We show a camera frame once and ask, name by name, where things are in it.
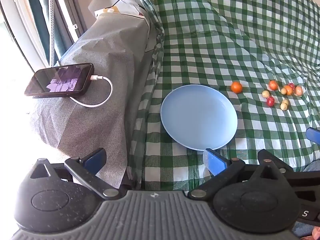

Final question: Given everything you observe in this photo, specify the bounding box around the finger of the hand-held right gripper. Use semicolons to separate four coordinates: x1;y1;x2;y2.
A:
306;127;320;143

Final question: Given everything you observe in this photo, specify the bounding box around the light blue plate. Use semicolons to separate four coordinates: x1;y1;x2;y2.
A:
160;84;238;151

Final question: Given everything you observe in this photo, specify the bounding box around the green checkered tablecloth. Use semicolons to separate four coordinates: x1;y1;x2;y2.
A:
127;0;320;191

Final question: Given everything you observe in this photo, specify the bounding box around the white charging cable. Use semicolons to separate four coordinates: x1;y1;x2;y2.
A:
69;75;113;108

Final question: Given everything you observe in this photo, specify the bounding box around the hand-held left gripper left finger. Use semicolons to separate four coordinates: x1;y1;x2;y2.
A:
29;148;120;200

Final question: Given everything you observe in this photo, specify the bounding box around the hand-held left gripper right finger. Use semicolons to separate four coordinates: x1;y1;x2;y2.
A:
188;148;288;200

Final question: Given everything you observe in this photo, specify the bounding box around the black smartphone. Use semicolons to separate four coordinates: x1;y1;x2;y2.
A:
24;63;94;98

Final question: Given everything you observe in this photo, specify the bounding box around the white window frame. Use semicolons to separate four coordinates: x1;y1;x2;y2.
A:
0;0;87;68

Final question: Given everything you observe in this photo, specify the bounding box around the dark green curtain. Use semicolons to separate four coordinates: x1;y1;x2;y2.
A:
24;0;66;57

